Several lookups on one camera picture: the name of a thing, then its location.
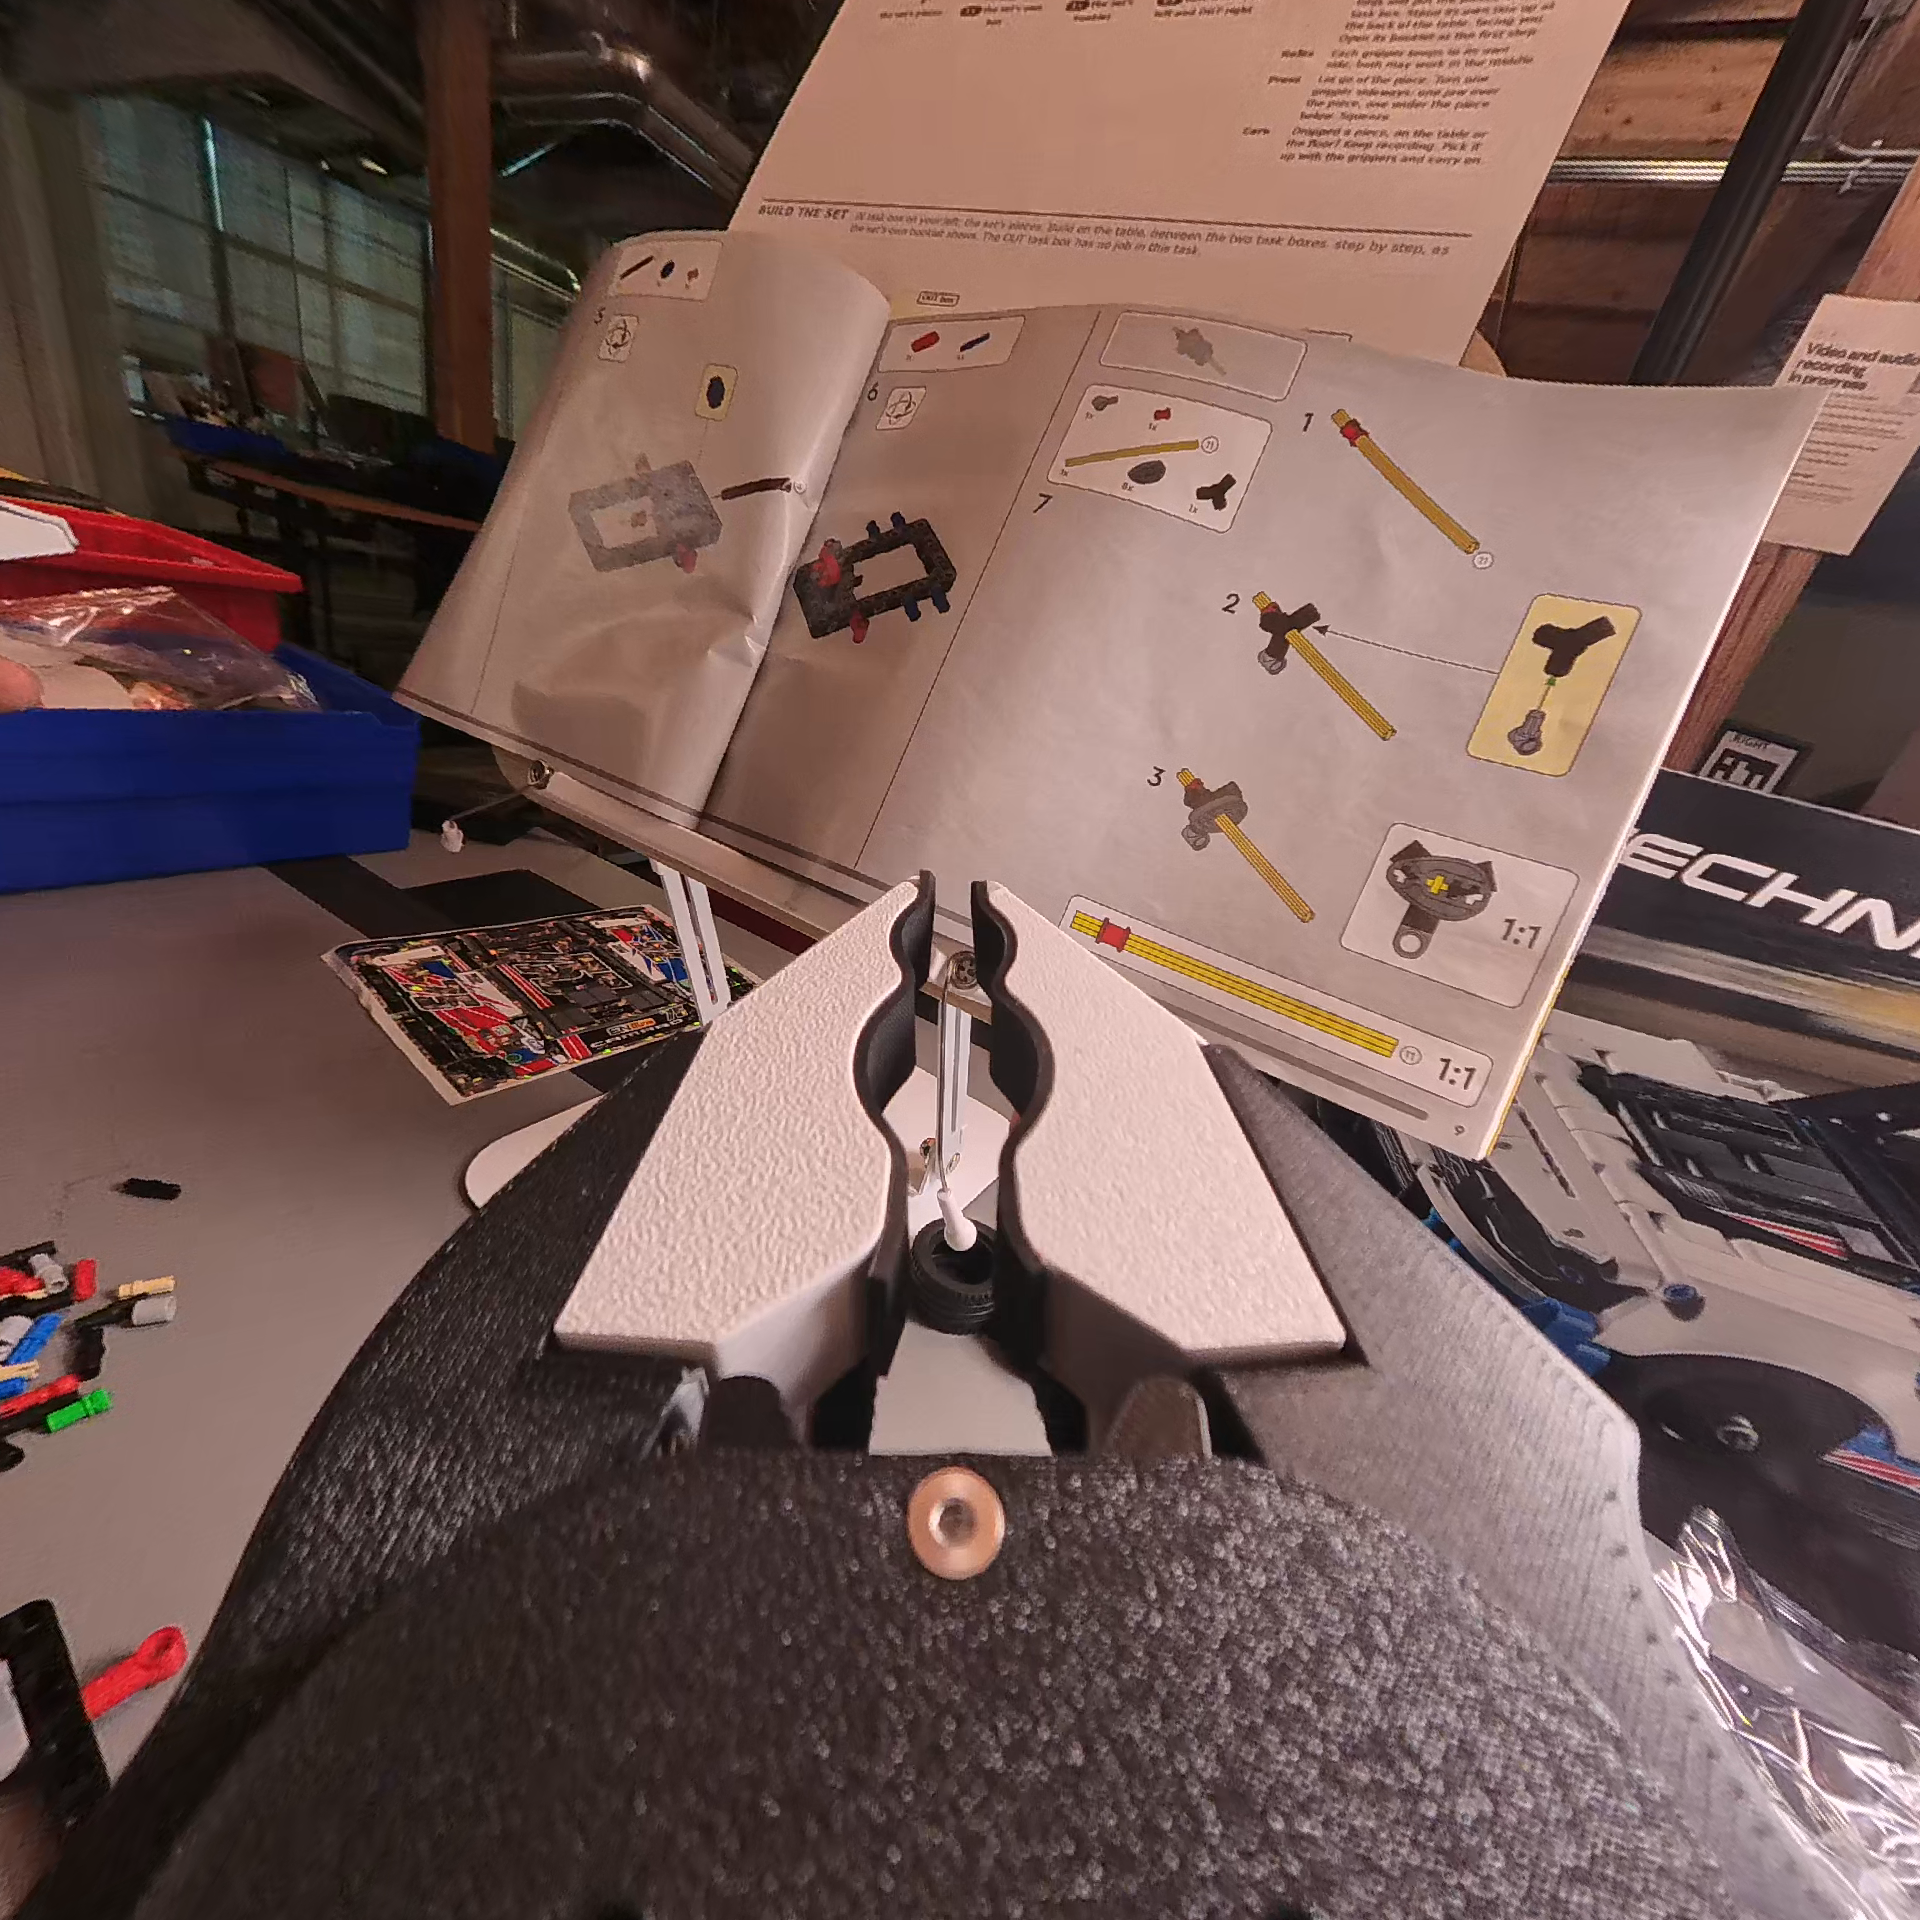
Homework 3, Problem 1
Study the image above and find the black white marker card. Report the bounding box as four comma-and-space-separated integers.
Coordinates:
1709, 725, 1818, 819

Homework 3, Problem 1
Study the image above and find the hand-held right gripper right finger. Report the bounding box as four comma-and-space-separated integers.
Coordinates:
971, 879, 1349, 1444

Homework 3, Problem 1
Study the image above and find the white wall notice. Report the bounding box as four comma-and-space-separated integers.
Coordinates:
1755, 292, 1920, 557

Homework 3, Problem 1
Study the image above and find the white book stand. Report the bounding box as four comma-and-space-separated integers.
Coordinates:
439, 757, 1427, 1250

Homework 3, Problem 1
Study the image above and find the red plastic bin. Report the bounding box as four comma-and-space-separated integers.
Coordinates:
0, 486, 307, 647

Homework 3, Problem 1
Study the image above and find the black lego set box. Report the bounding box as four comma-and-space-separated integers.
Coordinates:
1320, 773, 1920, 1576

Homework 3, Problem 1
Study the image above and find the blue plastic bin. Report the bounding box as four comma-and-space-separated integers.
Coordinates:
0, 645, 424, 895

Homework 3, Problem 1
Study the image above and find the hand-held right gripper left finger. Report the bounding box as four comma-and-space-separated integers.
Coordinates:
552, 879, 939, 1444

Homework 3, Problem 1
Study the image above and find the wooden post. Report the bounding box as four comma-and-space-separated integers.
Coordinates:
416, 0, 500, 453

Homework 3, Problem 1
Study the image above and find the clear bag of lego parts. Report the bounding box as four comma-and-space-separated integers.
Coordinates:
0, 584, 324, 720

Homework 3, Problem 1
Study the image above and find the black lego frame assembly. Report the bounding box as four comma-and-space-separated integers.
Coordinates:
0, 1597, 191, 1832

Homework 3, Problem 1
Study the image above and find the colourful sticker sheet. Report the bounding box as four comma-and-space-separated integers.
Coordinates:
322, 902, 759, 1107

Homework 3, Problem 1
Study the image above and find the small black rubber tyre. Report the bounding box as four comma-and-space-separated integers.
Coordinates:
908, 1222, 1000, 1327

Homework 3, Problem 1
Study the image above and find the lego instruction booklet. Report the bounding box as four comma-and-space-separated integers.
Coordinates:
393, 229, 1824, 1162

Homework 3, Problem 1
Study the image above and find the white printed instruction sheet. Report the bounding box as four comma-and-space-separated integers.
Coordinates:
732, 0, 1634, 366

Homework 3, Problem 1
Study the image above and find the empty clear plastic bag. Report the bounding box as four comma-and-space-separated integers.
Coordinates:
1634, 1499, 1920, 1920

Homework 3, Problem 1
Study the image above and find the pile of small lego pieces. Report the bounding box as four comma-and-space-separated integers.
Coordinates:
0, 1237, 183, 1472

